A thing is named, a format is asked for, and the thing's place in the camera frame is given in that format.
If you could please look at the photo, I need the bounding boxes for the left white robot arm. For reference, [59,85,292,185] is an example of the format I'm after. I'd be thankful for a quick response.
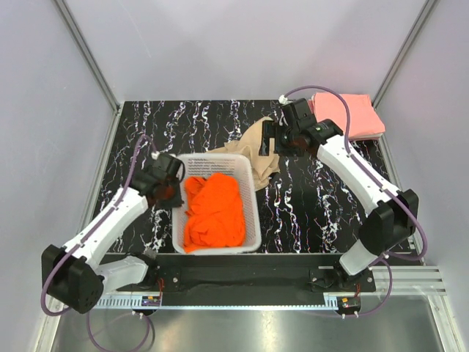
[41,153,185,314]

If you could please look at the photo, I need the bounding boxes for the aluminium frame post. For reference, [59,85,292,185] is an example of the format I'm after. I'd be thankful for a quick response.
[53,0,124,114]
[372,0,439,108]

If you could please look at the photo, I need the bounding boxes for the orange t shirt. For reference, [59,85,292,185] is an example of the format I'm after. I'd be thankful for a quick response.
[183,173,246,253]

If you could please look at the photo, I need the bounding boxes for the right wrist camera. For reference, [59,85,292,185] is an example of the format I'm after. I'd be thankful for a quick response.
[281,98,317,131]

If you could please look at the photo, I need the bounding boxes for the white slotted cable duct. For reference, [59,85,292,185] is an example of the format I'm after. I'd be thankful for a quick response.
[95,294,339,311]

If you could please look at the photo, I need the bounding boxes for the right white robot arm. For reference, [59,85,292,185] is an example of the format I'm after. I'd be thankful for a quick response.
[259,120,418,291]

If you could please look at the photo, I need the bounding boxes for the white plastic laundry basket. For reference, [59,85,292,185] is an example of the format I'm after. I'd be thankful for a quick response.
[177,153,262,256]

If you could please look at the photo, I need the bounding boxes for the folded pink t shirt stack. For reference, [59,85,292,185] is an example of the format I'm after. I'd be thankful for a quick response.
[309,92,385,141]

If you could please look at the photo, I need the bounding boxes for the left aluminium frame post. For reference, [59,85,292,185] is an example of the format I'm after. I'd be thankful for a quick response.
[53,0,124,114]

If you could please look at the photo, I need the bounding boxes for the beige t shirt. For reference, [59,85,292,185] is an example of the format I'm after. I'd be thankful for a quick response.
[208,117,280,191]

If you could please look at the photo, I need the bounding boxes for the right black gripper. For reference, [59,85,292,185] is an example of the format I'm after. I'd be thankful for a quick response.
[258,120,304,158]

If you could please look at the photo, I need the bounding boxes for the right aluminium frame post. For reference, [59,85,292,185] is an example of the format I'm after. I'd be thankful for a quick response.
[372,0,439,108]

